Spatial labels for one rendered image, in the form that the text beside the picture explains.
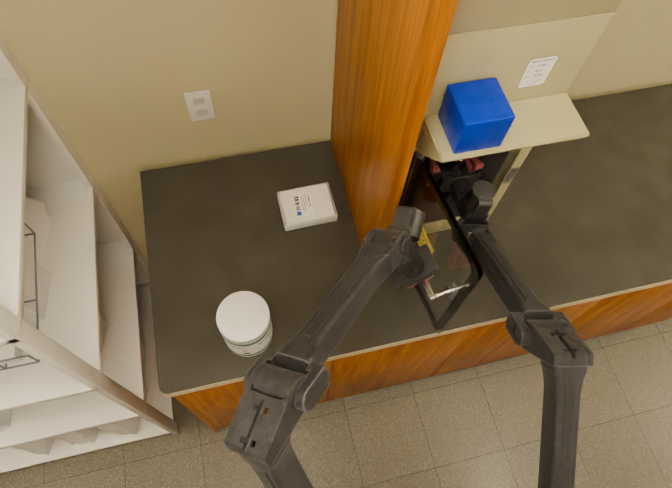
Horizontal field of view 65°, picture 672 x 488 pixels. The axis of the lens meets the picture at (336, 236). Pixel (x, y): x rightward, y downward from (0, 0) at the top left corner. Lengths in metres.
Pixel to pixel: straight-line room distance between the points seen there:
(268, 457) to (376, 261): 0.39
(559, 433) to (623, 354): 1.78
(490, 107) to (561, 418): 0.57
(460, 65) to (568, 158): 0.95
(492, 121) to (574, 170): 0.92
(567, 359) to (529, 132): 0.45
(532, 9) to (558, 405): 0.68
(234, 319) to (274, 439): 0.61
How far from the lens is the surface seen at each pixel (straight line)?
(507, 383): 2.54
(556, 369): 1.01
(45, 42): 1.45
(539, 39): 1.09
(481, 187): 1.34
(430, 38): 0.83
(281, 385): 0.77
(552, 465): 1.08
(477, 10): 0.96
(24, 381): 1.63
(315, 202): 1.59
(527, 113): 1.18
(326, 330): 0.84
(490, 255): 1.25
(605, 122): 2.09
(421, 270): 1.16
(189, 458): 2.40
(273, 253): 1.55
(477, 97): 1.05
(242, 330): 1.32
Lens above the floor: 2.34
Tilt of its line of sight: 62 degrees down
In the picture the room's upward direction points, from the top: 6 degrees clockwise
